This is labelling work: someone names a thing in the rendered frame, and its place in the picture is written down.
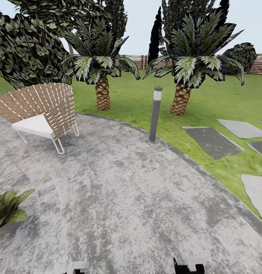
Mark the bush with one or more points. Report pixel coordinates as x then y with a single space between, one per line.
97 57
30 54
243 53
193 45

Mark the pot plant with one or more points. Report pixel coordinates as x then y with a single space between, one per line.
11 216

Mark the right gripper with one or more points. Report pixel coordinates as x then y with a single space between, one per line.
184 269

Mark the garden chair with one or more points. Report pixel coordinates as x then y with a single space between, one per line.
45 110

